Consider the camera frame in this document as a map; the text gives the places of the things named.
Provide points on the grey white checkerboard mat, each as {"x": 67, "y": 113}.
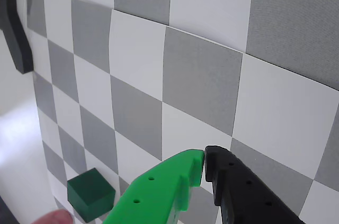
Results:
{"x": 201, "y": 75}

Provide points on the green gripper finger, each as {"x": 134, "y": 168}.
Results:
{"x": 156, "y": 189}

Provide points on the beige round plate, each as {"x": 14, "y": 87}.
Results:
{"x": 55, "y": 217}

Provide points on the dark green dice cube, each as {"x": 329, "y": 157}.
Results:
{"x": 90, "y": 195}

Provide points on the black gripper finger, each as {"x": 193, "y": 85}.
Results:
{"x": 243, "y": 195}

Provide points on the black cross-shaped stand base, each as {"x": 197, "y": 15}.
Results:
{"x": 18, "y": 44}

